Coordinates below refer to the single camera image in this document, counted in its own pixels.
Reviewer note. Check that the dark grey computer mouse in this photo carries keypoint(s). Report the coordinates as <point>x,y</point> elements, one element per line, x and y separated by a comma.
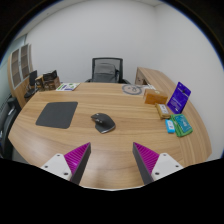
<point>103,123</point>

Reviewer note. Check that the dark printed cardboard box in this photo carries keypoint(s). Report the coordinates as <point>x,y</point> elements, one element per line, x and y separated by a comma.
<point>50,76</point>

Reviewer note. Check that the black padded office chair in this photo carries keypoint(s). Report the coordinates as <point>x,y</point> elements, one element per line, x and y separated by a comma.
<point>8,123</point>

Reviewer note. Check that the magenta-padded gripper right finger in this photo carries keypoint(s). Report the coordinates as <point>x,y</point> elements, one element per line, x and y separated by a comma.
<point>147,159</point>

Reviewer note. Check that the small blue packet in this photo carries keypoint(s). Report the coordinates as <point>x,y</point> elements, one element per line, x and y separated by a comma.
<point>170,126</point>

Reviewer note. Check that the wooden shelf unit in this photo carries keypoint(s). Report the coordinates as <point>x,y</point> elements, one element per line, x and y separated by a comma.
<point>16,71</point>

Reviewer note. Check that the orange-brown box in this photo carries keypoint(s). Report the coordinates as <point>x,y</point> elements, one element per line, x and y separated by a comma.
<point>155,97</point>

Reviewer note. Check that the tan cardboard box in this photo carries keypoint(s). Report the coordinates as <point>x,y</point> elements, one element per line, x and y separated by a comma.
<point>39,82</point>

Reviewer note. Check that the brown cardboard box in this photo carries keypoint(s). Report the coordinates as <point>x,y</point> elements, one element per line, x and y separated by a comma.
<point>52,84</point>

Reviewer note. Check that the small tan labelled box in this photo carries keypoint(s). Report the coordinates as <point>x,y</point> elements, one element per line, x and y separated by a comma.
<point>163,110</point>

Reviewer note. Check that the green packet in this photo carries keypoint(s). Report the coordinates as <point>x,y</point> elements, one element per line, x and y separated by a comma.
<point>182,125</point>

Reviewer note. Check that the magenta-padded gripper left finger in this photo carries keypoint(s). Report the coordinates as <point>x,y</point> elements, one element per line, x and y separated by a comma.
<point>77,159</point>

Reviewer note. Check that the wooden side desk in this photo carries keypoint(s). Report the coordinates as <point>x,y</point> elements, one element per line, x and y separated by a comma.
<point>151,75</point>

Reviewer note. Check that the grey backpack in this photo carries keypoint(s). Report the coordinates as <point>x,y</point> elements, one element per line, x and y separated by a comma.
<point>104,72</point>

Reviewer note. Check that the dark grey mouse pad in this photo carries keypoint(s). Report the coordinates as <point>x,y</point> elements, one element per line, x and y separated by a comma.
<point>57,114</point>

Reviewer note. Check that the purple card package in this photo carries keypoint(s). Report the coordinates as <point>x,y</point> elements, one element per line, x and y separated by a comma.
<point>178,98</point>

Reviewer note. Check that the small black chair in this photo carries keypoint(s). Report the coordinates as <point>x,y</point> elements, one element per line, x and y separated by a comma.
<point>32,78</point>

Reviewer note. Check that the black mesh office chair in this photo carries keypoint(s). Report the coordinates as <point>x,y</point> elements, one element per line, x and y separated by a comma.
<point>107,60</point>

